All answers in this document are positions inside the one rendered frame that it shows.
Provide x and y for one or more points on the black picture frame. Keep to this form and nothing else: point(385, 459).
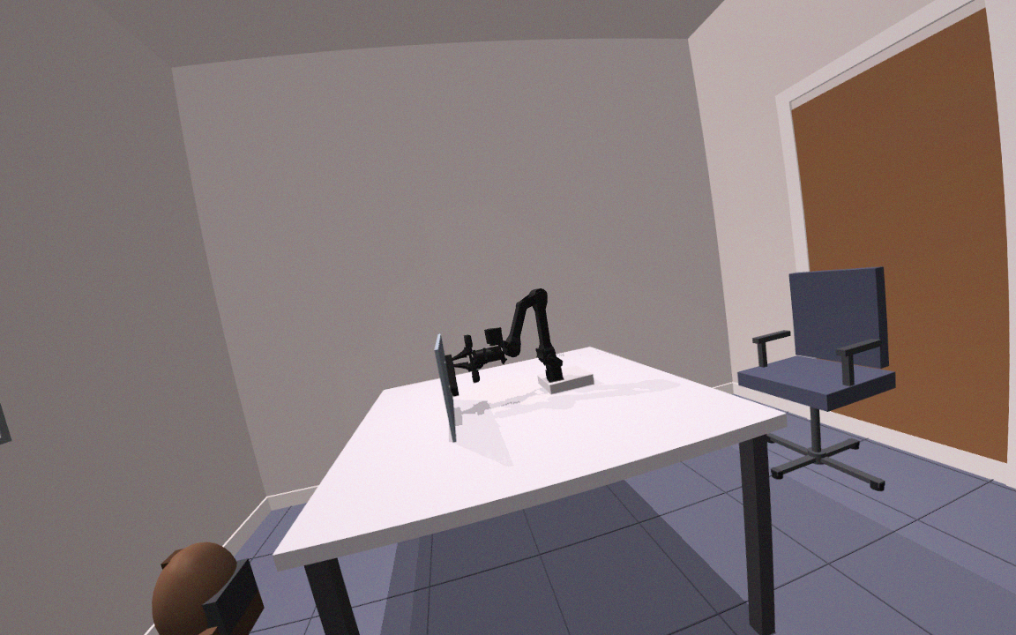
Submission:
point(451, 375)

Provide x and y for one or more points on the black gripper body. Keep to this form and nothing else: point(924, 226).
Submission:
point(479, 356)

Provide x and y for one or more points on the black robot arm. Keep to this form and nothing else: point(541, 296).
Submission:
point(538, 299)

